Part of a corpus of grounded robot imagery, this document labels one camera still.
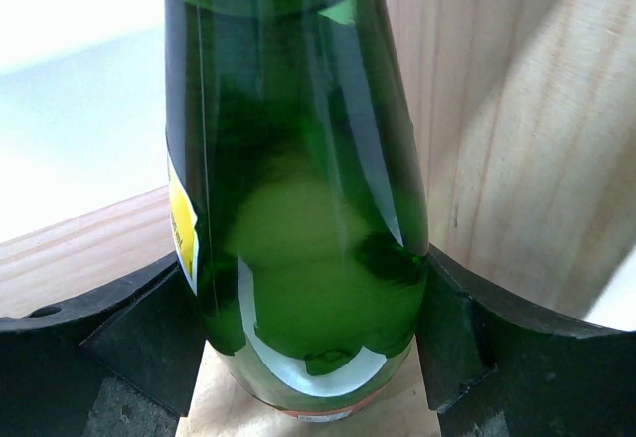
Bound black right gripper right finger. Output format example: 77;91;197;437
416;250;635;436

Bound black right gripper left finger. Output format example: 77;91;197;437
1;254;205;436

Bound green glass bottle yellow label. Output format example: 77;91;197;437
165;0;428;422

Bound wooden two-tier shelf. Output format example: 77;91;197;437
1;0;635;436

